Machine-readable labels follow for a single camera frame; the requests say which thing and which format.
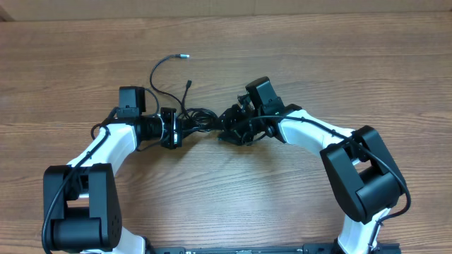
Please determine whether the black multi-head cable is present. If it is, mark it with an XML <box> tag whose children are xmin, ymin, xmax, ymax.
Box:
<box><xmin>136</xmin><ymin>53</ymin><xmax>230</xmax><ymax>152</ymax></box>

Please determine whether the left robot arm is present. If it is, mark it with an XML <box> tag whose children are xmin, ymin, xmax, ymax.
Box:
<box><xmin>41</xmin><ymin>86</ymin><xmax>182</xmax><ymax>253</ymax></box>

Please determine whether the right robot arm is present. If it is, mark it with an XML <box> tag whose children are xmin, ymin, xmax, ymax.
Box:
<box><xmin>215</xmin><ymin>76</ymin><xmax>408</xmax><ymax>253</ymax></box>

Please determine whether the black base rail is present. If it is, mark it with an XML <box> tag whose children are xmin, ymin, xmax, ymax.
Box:
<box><xmin>151</xmin><ymin>242</ymin><xmax>402</xmax><ymax>254</ymax></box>

